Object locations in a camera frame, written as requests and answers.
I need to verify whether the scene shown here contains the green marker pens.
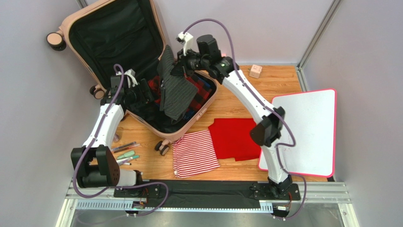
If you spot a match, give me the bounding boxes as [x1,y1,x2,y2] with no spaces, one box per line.
[116,150,140,166]

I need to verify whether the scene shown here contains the dark pinstripe shirt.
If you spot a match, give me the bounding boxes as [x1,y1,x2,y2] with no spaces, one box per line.
[157,45,198,124]

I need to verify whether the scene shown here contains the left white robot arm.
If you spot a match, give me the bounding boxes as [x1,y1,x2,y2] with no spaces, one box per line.
[70,76,150,188]

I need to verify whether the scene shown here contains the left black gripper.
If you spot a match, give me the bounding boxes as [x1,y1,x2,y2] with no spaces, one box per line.
[125,79,159,111]

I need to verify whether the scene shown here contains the red black plaid shirt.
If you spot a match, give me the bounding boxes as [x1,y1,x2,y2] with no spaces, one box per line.
[148,75,213,118]

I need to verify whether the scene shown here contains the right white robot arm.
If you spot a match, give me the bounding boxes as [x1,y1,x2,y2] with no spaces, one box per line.
[171,32,293,198]

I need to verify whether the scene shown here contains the pink suitcase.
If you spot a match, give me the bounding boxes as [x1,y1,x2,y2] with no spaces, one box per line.
[46,0,218,155]

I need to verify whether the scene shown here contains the red white striped cloth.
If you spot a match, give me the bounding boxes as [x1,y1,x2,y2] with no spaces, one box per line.
[173,130,220,178]

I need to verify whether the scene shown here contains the white board pink edge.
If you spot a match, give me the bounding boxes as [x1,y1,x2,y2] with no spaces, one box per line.
[272,88,337,177]

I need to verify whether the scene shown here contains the blue plaid shirt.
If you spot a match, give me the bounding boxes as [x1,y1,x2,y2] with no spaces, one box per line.
[184,75,212,120]

